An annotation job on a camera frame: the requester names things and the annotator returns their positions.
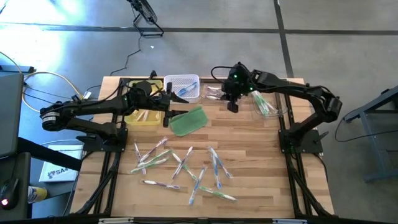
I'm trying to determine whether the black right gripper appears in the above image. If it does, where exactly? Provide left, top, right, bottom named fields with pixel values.
left=223, top=62, right=251, bottom=113

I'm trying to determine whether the black floor fan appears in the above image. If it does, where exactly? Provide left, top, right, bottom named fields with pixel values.
left=126, top=0, right=165, bottom=38

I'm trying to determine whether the black computer mouse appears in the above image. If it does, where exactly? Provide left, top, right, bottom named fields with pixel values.
left=0, top=177, right=19, bottom=211

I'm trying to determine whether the grey flat panel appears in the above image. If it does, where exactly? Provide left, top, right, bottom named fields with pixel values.
left=0, top=73, right=25, bottom=159

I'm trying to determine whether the yellow plastic bin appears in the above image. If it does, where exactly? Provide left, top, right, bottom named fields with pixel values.
left=124, top=80, right=164, bottom=127

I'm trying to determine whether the black power cable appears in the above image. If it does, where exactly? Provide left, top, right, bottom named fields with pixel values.
left=109, top=34, right=143, bottom=77

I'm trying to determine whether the yellow cable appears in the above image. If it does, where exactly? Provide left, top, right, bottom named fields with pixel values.
left=0, top=51, right=86, bottom=115

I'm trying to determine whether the blue grey metal table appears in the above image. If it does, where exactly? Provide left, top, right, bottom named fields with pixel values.
left=343, top=86, right=398, bottom=183

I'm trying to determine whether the yellow white can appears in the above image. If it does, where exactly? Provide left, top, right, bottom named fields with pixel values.
left=27, top=185, right=49, bottom=205

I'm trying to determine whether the silver aluminium bracket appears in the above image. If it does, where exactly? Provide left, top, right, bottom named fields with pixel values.
left=98, top=217, right=135, bottom=224
left=272, top=218, right=308, bottom=224

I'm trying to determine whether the black side table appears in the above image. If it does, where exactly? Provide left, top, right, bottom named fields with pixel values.
left=0, top=151, right=32, bottom=222

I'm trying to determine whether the blue toothbrush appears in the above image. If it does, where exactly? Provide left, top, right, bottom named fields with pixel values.
left=175, top=86, right=193, bottom=98
left=211, top=152, right=222, bottom=190
left=175, top=82, right=199, bottom=97
left=178, top=81, right=199, bottom=94
left=207, top=146, right=233, bottom=180
left=188, top=166, right=208, bottom=206

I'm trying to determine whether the white perforated plastic basket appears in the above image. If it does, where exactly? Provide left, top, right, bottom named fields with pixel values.
left=163, top=73, right=201, bottom=105

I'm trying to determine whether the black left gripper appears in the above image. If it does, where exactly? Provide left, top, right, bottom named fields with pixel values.
left=148, top=82, right=190, bottom=128

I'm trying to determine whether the clear plastic bin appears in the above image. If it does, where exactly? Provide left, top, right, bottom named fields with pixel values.
left=198, top=75, right=249, bottom=106
left=247, top=73, right=289, bottom=118

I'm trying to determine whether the green cloth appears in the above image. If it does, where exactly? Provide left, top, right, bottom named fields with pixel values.
left=169, top=105, right=209, bottom=138

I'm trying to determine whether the white box with label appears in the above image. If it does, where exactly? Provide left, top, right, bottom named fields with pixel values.
left=39, top=144, right=84, bottom=184

